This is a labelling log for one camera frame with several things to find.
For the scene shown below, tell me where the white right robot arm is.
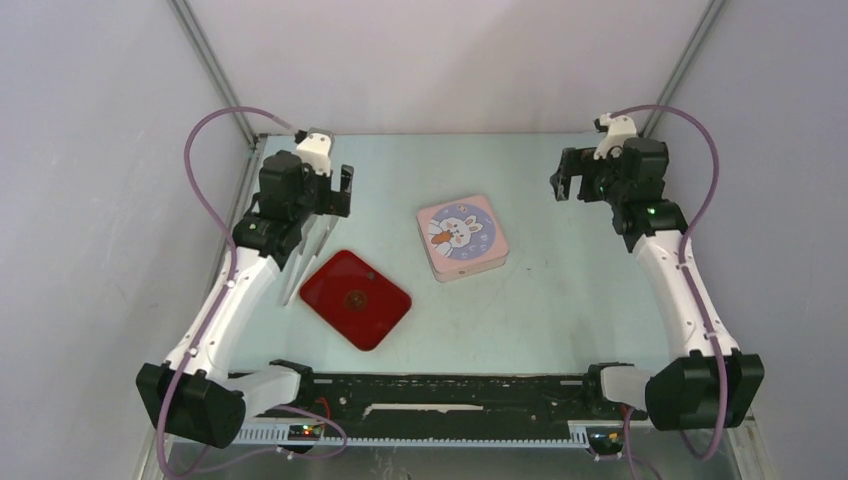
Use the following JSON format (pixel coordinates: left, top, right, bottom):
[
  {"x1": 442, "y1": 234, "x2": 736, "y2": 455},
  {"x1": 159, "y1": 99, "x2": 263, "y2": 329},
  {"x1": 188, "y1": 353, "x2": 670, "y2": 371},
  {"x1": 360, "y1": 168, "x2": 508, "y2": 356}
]
[{"x1": 550, "y1": 137, "x2": 765, "y2": 431}]

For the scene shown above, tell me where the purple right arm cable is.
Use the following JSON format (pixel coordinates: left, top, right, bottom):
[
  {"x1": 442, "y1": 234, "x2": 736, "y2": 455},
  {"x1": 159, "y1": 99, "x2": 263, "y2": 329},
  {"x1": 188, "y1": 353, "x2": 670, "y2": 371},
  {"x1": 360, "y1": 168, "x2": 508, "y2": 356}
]
[{"x1": 609, "y1": 104, "x2": 730, "y2": 480}]

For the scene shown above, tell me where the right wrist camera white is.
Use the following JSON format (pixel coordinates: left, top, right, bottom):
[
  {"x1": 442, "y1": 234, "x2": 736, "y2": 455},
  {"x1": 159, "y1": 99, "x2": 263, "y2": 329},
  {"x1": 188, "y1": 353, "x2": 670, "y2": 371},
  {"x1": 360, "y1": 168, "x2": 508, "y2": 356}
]
[{"x1": 593, "y1": 113, "x2": 638, "y2": 160}]

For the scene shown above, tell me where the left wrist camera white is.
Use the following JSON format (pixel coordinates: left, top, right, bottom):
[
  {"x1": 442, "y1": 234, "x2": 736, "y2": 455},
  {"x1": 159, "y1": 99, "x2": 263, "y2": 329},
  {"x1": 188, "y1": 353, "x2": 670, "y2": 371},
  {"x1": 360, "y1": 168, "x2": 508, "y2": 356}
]
[{"x1": 294, "y1": 128, "x2": 335, "y2": 177}]

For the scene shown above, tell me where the silver metal tin lid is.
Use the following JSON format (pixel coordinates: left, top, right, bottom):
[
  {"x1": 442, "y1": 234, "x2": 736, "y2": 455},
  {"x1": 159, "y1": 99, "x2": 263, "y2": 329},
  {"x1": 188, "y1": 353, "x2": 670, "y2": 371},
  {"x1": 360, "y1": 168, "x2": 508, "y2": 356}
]
[{"x1": 416, "y1": 195, "x2": 509, "y2": 259}]

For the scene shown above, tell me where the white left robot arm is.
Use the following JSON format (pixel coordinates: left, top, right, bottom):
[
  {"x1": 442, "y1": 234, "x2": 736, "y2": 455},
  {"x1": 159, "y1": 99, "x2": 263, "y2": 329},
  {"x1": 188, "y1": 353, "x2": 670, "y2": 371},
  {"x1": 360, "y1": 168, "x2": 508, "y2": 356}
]
[{"x1": 136, "y1": 150, "x2": 354, "y2": 449}]

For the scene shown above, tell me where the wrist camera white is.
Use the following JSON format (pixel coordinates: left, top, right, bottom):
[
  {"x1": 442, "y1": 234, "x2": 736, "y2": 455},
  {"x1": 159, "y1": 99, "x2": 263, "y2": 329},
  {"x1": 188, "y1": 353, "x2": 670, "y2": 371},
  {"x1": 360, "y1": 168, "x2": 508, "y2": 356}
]
[
  {"x1": 593, "y1": 113, "x2": 638, "y2": 160},
  {"x1": 294, "y1": 128, "x2": 335, "y2": 177}
]

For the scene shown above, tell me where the pink tin with white dividers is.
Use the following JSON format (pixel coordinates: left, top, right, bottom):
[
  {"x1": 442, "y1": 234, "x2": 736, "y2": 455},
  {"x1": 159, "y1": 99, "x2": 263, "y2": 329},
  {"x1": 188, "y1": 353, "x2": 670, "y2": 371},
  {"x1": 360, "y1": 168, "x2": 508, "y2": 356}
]
[{"x1": 428, "y1": 250, "x2": 510, "y2": 283}]

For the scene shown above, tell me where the red rectangular tray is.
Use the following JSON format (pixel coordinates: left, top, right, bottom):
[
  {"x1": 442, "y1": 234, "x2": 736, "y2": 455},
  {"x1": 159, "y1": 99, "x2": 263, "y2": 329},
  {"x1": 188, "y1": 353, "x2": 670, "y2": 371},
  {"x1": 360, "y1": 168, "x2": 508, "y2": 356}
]
[{"x1": 299, "y1": 250, "x2": 412, "y2": 351}]

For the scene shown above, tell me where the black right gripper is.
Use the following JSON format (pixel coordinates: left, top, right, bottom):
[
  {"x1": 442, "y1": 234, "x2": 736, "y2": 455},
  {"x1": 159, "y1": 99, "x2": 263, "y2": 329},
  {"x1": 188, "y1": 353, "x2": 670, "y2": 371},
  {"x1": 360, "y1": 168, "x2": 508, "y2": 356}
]
[{"x1": 550, "y1": 147, "x2": 630, "y2": 208}]

